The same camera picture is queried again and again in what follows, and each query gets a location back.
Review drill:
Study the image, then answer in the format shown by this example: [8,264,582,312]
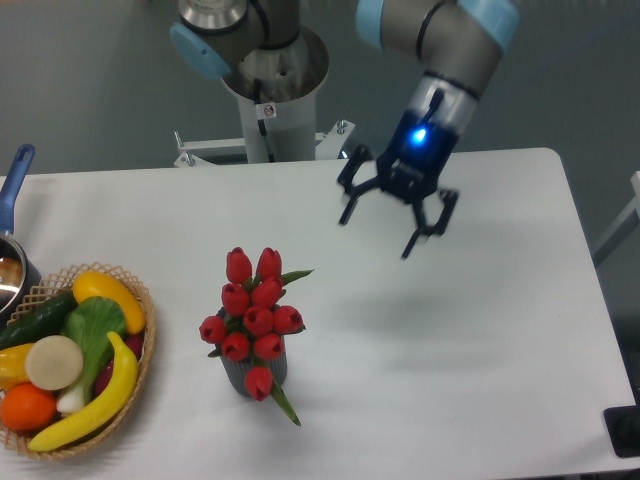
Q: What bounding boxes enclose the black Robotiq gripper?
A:
[336,107,460,260]

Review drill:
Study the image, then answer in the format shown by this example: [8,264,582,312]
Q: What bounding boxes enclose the red tulip bouquet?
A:
[199,247,311,426]

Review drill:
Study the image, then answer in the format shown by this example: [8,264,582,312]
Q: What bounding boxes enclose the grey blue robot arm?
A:
[169,1,519,239]

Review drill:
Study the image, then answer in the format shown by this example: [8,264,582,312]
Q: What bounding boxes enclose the grey ribbed vase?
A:
[209,308,288,401]

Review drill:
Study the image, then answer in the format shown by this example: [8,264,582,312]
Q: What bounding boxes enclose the purple red vegetable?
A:
[93,333,144,397]

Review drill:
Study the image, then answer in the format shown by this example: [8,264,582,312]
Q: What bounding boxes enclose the black device at edge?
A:
[603,405,639,458]

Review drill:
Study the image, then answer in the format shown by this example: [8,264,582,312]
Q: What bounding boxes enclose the green bok choy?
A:
[57,296,126,416]

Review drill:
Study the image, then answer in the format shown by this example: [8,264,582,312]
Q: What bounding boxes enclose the yellow banana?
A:
[28,332,138,452]

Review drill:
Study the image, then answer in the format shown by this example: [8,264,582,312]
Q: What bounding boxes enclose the woven wicker basket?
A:
[1,262,156,460]

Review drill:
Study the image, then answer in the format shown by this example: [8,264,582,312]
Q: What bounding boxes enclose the green cucumber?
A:
[1,291,78,349]

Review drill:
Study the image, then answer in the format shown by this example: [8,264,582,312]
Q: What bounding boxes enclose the beige round slice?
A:
[25,335,84,391]

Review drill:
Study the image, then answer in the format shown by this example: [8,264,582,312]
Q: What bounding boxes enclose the yellow bell pepper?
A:
[0,343,34,391]

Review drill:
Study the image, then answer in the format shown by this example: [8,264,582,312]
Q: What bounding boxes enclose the orange fruit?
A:
[1,383,57,432]

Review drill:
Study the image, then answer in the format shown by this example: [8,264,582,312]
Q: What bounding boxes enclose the white metal base frame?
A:
[173,119,356,167]

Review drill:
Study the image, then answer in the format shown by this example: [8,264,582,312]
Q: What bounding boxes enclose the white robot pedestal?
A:
[223,26,329,164]

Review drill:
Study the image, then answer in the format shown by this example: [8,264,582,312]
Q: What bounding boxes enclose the white frame at right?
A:
[591,171,639,268]

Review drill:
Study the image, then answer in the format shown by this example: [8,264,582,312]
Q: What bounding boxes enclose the blue handled saucepan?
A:
[1,144,41,329]

